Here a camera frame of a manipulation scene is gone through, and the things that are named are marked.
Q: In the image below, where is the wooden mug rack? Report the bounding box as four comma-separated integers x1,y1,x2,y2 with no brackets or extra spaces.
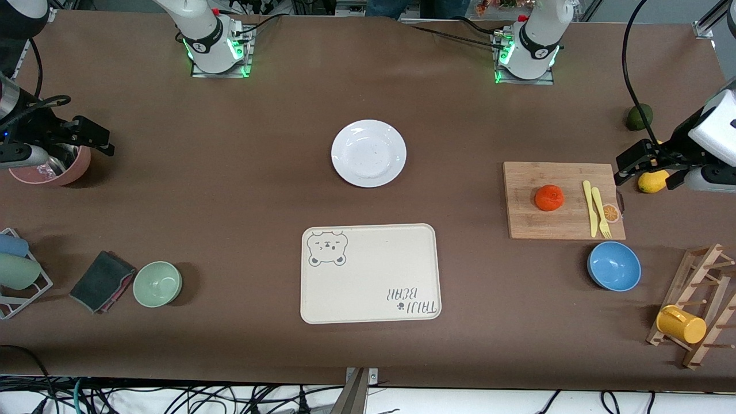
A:
646,243,736,370

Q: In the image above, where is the aluminium frame rail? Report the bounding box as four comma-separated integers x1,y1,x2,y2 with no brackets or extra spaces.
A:
693,0,736,39

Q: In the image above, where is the wooden cutting board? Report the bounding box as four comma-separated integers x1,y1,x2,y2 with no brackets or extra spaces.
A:
503,162,626,240

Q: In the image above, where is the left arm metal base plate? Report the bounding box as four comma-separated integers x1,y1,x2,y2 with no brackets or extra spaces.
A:
494,32,554,86

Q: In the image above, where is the white wire rack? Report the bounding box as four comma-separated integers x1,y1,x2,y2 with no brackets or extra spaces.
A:
0,228,53,320

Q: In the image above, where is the yellow plastic knife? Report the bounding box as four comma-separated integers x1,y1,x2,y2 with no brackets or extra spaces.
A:
582,180,599,238

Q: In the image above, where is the cream tray with bear print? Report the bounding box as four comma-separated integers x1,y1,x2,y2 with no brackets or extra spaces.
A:
300,223,442,325

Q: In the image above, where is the orange fruit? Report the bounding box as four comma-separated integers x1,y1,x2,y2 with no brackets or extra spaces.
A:
534,185,565,212

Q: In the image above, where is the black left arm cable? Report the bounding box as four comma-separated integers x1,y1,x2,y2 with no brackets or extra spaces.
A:
623,0,662,144

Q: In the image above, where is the metal scoop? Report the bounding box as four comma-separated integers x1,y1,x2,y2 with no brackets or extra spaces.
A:
37,144,79,177

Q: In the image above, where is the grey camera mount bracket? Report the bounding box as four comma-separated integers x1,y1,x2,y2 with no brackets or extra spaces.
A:
342,367,380,414

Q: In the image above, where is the pink bowl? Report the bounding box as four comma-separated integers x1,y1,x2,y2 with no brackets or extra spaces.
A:
9,145,91,187

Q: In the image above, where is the pale blue cup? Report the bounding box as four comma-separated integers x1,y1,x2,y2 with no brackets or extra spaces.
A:
0,233,29,258

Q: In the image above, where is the dark green avocado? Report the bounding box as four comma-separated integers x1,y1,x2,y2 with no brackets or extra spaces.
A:
626,103,654,132

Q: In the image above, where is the yellow mug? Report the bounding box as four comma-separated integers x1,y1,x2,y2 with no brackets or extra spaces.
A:
655,305,707,344

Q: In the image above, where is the pale green bowl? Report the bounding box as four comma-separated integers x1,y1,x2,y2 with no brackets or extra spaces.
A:
133,261,183,308

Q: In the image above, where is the blue bowl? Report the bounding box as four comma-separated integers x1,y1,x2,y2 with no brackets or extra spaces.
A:
587,241,642,292

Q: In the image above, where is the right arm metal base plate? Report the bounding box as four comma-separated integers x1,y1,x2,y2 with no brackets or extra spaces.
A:
191,26,254,78

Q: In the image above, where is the pale green cup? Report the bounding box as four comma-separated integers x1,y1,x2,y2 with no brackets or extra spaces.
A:
0,253,42,290

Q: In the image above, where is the white round plate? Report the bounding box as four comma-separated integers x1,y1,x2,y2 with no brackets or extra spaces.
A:
331,119,407,188

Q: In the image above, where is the black base power cable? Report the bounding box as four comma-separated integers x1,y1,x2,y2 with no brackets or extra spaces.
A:
232,13,283,36
411,16,507,49

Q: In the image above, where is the dark folded cloth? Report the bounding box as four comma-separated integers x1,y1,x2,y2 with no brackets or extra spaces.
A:
69,250,137,315

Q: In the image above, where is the yellow lemon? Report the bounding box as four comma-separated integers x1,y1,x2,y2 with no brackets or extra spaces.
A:
638,170,670,194

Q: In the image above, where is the yellow plastic fork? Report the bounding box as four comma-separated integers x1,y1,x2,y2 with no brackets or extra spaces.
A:
591,187,612,239

